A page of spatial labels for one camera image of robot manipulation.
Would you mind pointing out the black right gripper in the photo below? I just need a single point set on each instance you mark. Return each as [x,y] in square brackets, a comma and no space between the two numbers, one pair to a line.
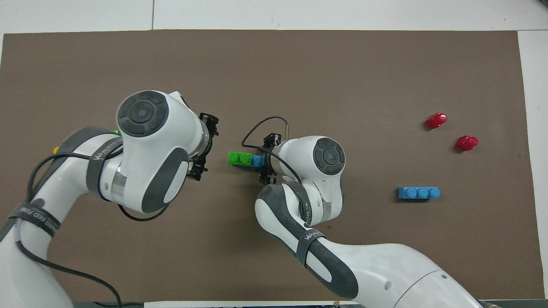
[269,161]

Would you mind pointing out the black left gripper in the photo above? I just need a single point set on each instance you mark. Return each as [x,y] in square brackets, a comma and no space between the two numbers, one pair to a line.
[204,147]

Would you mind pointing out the blue three-stud brick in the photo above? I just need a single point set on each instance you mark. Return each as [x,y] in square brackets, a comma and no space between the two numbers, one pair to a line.
[257,161]
[418,193]

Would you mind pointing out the plain green brick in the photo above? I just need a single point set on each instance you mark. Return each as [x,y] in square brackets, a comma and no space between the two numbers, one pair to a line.
[239,158]

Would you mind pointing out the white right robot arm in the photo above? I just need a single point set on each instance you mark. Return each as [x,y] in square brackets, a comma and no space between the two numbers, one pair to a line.
[317,205]

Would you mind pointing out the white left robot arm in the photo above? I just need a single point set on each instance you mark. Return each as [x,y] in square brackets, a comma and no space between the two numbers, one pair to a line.
[141,162]

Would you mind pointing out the green brick with white stickers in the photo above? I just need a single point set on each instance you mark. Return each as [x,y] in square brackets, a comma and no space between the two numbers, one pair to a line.
[115,133]

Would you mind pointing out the brown table mat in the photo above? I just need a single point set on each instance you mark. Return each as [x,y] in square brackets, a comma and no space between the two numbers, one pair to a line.
[342,77]

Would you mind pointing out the red toy brick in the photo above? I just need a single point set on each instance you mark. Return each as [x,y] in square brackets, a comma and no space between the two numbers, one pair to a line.
[436,121]
[466,143]

